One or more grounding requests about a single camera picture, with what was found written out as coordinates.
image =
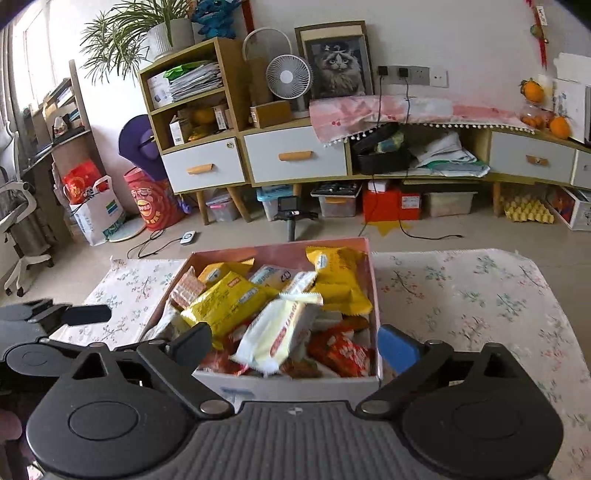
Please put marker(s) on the long low wooden cabinet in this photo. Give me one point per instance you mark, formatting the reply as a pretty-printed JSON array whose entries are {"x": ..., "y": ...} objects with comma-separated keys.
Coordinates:
[{"x": 482, "y": 147}]

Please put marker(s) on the floral tablecloth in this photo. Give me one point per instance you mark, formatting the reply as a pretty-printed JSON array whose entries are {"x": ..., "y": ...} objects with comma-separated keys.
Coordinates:
[{"x": 461, "y": 300}]

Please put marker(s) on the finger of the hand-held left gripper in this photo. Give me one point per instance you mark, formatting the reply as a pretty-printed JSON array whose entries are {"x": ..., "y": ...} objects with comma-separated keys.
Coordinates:
[
  {"x": 115, "y": 348},
  {"x": 87, "y": 314}
]

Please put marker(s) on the white printed carton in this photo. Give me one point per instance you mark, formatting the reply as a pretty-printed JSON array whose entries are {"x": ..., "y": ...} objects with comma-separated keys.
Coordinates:
[{"x": 577, "y": 217}]

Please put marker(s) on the red cardboard box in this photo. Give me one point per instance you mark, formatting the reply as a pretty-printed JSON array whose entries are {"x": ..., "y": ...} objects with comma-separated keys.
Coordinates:
[{"x": 383, "y": 205}]

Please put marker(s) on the white round device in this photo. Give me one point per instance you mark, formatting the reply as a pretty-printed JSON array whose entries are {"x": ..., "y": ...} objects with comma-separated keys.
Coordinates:
[{"x": 189, "y": 237}]

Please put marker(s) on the bag of small oranges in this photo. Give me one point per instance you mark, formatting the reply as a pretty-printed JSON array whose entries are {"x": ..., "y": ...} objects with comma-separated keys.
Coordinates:
[{"x": 535, "y": 120}]

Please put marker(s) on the yellow green packet red label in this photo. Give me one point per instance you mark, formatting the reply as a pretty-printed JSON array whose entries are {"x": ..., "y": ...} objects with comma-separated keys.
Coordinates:
[{"x": 221, "y": 300}]

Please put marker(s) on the red printed barrel bag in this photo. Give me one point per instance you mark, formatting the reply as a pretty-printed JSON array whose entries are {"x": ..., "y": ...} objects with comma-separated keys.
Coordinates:
[{"x": 152, "y": 203}]

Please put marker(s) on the blue plush toy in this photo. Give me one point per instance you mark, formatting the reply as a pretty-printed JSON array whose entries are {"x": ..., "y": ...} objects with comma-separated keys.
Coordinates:
[{"x": 214, "y": 18}]

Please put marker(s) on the red hanging ornament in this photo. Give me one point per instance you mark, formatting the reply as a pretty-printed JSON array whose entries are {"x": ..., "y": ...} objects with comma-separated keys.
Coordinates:
[{"x": 543, "y": 53}]

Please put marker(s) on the tan wafer clear packet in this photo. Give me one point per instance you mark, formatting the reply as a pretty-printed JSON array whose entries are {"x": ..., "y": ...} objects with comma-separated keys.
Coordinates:
[{"x": 187, "y": 288}]

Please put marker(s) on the brown cardboard box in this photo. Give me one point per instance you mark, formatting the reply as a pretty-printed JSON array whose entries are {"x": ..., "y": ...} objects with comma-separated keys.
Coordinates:
[{"x": 272, "y": 115}]

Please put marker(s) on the red packet white print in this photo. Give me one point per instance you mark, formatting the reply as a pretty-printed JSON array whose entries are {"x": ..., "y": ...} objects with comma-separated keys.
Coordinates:
[{"x": 339, "y": 353}]

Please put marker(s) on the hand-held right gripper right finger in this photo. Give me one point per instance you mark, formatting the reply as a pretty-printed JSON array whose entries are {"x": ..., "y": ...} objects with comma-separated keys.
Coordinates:
[{"x": 398, "y": 350}]

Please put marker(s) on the black storage bag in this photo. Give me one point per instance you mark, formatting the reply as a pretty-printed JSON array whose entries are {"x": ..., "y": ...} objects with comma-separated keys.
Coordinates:
[{"x": 383, "y": 164}]

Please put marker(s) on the white shopping bag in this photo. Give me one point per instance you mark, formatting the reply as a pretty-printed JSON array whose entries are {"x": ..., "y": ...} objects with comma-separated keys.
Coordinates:
[{"x": 94, "y": 221}]

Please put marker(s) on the silver white snack packet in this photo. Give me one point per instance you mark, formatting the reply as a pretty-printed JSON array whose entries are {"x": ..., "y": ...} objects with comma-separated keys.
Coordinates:
[{"x": 168, "y": 323}]

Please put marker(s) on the white desk fan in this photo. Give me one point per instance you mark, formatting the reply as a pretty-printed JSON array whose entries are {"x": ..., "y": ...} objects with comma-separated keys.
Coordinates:
[{"x": 288, "y": 76}]

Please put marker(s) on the pile of white cloths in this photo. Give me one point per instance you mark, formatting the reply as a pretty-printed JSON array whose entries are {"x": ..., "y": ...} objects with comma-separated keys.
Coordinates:
[{"x": 438, "y": 147}]

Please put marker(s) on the potted spider plant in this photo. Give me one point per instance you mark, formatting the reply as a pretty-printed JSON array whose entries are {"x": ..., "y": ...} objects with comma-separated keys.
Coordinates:
[{"x": 161, "y": 37}]

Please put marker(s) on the pale blue storage bin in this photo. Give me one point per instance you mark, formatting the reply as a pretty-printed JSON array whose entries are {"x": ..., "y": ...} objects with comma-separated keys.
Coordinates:
[{"x": 272, "y": 198}]

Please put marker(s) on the pale blue snack packet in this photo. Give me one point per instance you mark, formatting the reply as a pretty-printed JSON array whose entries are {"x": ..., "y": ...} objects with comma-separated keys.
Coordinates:
[{"x": 268, "y": 277}]

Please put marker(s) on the yellow egg tray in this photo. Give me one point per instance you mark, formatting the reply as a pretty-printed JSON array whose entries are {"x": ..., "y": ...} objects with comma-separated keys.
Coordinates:
[{"x": 526, "y": 212}]

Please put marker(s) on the silver box pink lining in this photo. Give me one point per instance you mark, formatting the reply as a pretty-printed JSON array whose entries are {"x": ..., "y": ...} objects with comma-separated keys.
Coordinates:
[{"x": 286, "y": 388}]

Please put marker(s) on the clear bin pink lid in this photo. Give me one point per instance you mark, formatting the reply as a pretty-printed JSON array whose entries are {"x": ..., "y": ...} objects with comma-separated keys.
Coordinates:
[{"x": 221, "y": 210}]

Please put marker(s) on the stack of papers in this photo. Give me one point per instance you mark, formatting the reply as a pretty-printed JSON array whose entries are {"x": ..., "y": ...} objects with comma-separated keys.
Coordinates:
[{"x": 194, "y": 83}]

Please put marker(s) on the orange fruit with leaves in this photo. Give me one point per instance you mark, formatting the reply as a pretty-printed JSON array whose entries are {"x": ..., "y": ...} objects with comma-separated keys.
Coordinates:
[{"x": 533, "y": 92}]

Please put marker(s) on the framed cat picture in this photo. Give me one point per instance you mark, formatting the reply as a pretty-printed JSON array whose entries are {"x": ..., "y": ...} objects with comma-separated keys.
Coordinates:
[{"x": 337, "y": 64}]

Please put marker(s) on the yellow pastry packet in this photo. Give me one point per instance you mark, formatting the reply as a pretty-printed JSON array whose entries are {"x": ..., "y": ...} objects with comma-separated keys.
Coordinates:
[
  {"x": 226, "y": 272},
  {"x": 339, "y": 281}
]

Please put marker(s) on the small white snack packet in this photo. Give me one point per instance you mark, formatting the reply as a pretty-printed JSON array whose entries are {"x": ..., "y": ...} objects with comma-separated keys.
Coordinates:
[{"x": 298, "y": 282}]

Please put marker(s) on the white office chair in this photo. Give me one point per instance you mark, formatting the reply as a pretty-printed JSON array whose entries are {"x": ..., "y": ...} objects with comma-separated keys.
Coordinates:
[{"x": 18, "y": 203}]

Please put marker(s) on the red gift bag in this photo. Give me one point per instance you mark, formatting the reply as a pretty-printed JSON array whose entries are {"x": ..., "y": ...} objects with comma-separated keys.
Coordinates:
[{"x": 81, "y": 184}]

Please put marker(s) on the clear white storage bin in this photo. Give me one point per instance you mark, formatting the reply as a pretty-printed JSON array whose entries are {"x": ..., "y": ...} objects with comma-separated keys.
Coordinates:
[{"x": 450, "y": 205}]

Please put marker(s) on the wooden desk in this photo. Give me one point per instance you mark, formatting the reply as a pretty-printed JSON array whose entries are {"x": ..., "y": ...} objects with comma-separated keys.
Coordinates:
[{"x": 60, "y": 157}]

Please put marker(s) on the white cardboard box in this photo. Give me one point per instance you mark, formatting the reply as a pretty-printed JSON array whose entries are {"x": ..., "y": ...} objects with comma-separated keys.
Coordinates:
[{"x": 572, "y": 92}]

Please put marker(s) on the yellow bag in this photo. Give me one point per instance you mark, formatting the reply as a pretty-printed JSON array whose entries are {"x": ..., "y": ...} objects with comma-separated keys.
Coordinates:
[{"x": 201, "y": 117}]

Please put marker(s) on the grey wall socket panel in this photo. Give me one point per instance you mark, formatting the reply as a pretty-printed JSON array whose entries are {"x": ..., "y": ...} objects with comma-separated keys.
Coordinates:
[{"x": 418, "y": 74}]

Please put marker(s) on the purple rolled mat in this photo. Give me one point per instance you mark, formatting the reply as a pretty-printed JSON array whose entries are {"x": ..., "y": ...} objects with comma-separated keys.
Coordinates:
[{"x": 134, "y": 138}]

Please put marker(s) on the white round floor scale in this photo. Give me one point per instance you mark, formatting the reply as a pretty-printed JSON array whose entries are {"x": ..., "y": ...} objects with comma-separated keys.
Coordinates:
[{"x": 129, "y": 230}]

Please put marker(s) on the small white orange box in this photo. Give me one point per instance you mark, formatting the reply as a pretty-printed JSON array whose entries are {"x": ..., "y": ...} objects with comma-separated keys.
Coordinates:
[{"x": 220, "y": 117}]

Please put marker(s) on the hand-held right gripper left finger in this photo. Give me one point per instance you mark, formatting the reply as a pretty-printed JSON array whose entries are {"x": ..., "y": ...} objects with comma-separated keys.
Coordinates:
[{"x": 191, "y": 346}]

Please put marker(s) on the tall wooden shelf cabinet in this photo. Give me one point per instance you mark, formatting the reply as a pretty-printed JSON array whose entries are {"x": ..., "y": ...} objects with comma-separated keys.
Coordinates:
[{"x": 235, "y": 78}]

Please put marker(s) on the sheer white curtain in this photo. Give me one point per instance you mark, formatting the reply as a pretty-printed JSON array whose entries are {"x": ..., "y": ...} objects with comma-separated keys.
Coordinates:
[{"x": 11, "y": 92}]

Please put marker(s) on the white packet red label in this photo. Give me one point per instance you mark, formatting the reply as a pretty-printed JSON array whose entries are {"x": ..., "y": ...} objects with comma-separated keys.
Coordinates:
[{"x": 272, "y": 337}]

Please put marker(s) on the white printed box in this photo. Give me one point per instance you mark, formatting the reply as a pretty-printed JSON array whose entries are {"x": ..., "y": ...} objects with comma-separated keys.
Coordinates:
[{"x": 159, "y": 92}]

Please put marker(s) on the pink printed cloth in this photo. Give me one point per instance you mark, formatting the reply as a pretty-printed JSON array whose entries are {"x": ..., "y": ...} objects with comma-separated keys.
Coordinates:
[{"x": 351, "y": 115}]

